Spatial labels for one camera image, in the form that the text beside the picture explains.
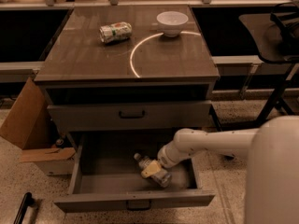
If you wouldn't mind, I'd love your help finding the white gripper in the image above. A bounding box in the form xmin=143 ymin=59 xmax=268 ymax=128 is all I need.
xmin=141 ymin=144 xmax=181 ymax=178

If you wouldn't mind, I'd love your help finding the clear plastic water bottle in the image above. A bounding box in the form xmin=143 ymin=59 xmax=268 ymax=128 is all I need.
xmin=134 ymin=153 xmax=172 ymax=188

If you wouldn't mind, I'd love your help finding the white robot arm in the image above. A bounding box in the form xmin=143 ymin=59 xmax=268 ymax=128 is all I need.
xmin=141 ymin=116 xmax=299 ymax=224

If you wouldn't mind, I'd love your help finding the closed grey top drawer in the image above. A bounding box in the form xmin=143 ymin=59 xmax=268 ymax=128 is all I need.
xmin=48 ymin=101 xmax=211 ymax=133

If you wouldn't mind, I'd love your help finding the open grey middle drawer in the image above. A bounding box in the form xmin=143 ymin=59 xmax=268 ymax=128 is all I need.
xmin=54 ymin=129 xmax=214 ymax=213

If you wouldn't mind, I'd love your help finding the grey drawer cabinet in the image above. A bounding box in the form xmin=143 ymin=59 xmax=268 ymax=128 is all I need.
xmin=34 ymin=5 xmax=221 ymax=161

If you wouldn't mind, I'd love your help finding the brown cardboard box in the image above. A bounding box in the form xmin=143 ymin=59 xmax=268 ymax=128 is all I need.
xmin=0 ymin=78 xmax=76 ymax=175

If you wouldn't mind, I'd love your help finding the crushed green drink can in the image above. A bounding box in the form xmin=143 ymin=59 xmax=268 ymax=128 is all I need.
xmin=99 ymin=21 xmax=132 ymax=44

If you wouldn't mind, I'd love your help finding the white ceramic bowl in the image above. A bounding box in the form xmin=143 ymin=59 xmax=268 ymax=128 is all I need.
xmin=156 ymin=11 xmax=189 ymax=37

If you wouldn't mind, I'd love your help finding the black chair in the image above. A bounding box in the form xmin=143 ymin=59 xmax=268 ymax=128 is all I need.
xmin=239 ymin=0 xmax=299 ymax=126

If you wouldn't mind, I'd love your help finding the black floor handle bar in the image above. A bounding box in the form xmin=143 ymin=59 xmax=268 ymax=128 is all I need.
xmin=13 ymin=192 xmax=36 ymax=224

